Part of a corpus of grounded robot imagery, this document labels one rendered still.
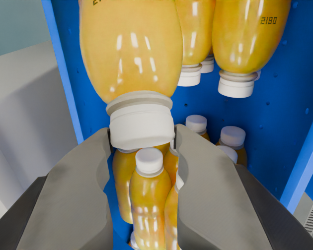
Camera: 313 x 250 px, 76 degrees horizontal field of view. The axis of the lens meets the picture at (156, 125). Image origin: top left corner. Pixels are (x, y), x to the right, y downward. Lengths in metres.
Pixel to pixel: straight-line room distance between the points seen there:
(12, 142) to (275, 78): 0.39
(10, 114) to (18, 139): 0.04
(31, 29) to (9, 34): 0.13
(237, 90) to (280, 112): 0.11
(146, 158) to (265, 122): 0.19
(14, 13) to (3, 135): 1.21
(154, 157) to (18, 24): 1.33
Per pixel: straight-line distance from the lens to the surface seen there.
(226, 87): 0.24
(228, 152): 0.31
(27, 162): 0.39
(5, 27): 1.55
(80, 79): 0.27
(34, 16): 1.46
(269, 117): 0.35
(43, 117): 0.44
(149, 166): 0.27
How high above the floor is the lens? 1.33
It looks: 60 degrees down
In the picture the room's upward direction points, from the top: 173 degrees clockwise
